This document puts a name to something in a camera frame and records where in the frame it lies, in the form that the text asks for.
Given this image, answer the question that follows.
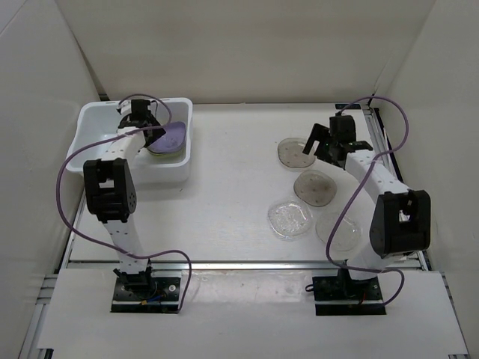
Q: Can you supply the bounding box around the purple panda plate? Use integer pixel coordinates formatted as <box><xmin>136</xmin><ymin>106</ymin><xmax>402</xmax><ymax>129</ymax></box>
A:
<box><xmin>147</xmin><ymin>122</ymin><xmax>186</xmax><ymax>154</ymax></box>

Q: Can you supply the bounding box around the green panda plate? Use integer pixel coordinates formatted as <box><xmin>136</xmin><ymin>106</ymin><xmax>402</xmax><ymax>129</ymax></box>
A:
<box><xmin>147</xmin><ymin>149</ymin><xmax>184</xmax><ymax>159</ymax></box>

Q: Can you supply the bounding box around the smoky clear plate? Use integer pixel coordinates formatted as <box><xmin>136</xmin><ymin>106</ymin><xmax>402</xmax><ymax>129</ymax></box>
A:
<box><xmin>293</xmin><ymin>170</ymin><xmax>338</xmax><ymax>207</ymax></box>
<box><xmin>277</xmin><ymin>138</ymin><xmax>315</xmax><ymax>169</ymax></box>

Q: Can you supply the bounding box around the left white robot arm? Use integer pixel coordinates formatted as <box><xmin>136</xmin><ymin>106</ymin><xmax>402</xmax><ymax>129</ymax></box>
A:
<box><xmin>83</xmin><ymin>99</ymin><xmax>165</xmax><ymax>300</ymax></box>

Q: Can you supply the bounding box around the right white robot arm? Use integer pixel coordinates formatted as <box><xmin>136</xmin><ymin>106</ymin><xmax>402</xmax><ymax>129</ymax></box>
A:
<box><xmin>303</xmin><ymin>115</ymin><xmax>431</xmax><ymax>299</ymax></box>

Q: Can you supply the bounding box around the white plastic bin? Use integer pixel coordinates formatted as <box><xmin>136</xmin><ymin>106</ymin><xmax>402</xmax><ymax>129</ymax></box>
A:
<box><xmin>67</xmin><ymin>97</ymin><xmax>193</xmax><ymax>185</ymax></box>

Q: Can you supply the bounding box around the clear textured plate left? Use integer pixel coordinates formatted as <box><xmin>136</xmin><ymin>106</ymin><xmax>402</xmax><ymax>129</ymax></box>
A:
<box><xmin>267</xmin><ymin>200</ymin><xmax>312</xmax><ymax>241</ymax></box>

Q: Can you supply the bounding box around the clear textured plate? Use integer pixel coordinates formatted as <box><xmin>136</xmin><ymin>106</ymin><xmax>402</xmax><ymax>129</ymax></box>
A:
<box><xmin>315</xmin><ymin>212</ymin><xmax>362</xmax><ymax>252</ymax></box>
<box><xmin>267</xmin><ymin>200</ymin><xmax>312</xmax><ymax>241</ymax></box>

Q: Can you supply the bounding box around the clear textured plate right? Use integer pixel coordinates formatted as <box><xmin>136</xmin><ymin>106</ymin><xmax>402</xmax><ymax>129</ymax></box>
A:
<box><xmin>315</xmin><ymin>212</ymin><xmax>362</xmax><ymax>252</ymax></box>

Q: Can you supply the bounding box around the aluminium frame rail right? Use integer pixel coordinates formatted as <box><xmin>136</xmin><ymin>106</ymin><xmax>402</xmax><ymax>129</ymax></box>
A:
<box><xmin>364</xmin><ymin>107</ymin><xmax>431</xmax><ymax>271</ymax></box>

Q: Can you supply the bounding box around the aluminium frame rail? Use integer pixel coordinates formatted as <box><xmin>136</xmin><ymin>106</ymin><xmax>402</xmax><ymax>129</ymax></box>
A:
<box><xmin>59</xmin><ymin>261</ymin><xmax>338</xmax><ymax>271</ymax></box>
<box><xmin>364</xmin><ymin>107</ymin><xmax>431</xmax><ymax>271</ymax></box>

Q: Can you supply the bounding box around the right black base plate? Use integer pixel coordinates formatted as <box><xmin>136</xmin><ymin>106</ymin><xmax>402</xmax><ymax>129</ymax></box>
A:
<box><xmin>305</xmin><ymin>269</ymin><xmax>386</xmax><ymax>316</ymax></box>

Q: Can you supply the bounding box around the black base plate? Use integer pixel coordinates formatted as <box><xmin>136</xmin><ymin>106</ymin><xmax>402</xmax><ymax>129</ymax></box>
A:
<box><xmin>111</xmin><ymin>267</ymin><xmax>182</xmax><ymax>314</ymax></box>
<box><xmin>305</xmin><ymin>269</ymin><xmax>386</xmax><ymax>316</ymax></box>

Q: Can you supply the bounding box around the aluminium frame rail front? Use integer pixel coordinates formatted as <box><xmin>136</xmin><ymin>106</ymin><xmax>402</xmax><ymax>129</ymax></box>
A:
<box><xmin>59</xmin><ymin>261</ymin><xmax>338</xmax><ymax>271</ymax></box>

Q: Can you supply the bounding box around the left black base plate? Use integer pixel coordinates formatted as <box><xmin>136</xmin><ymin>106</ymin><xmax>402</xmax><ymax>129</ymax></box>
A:
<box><xmin>111</xmin><ymin>267</ymin><xmax>182</xmax><ymax>314</ymax></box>

